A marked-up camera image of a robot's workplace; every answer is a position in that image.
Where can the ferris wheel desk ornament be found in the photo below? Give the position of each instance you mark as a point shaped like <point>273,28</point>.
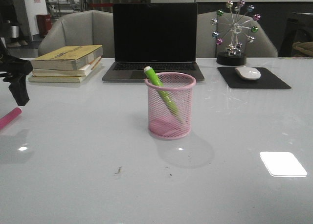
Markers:
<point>234,28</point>

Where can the bottom cream book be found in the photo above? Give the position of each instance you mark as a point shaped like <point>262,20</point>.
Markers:
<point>58,79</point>

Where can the black mouse pad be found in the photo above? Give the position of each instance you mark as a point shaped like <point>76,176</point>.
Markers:
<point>266,79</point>

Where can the pink mesh pen holder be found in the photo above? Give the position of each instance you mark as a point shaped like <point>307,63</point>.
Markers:
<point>169,105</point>

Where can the top yellow book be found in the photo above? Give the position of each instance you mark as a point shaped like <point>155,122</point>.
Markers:
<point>68,57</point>

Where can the pink pen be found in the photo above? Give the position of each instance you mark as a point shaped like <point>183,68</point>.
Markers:
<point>5,120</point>

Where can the grey chair behind ornament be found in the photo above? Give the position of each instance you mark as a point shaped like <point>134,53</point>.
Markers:
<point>212,39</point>

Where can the grey chair behind laptop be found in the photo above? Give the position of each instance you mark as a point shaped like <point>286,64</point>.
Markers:
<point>82,28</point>

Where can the middle white book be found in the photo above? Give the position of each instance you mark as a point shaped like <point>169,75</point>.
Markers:
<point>82,72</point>

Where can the grey laptop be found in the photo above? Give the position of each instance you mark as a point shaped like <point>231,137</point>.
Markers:
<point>160,35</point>

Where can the metal trash bin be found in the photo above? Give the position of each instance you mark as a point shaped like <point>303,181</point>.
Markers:
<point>13,29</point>

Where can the red fire extinguisher box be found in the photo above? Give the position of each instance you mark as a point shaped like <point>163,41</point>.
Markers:
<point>44,24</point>

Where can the white computer mouse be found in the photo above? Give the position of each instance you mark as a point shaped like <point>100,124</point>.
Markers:
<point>248,73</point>

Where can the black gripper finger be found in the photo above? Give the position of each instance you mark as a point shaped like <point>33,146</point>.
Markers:
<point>15,70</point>

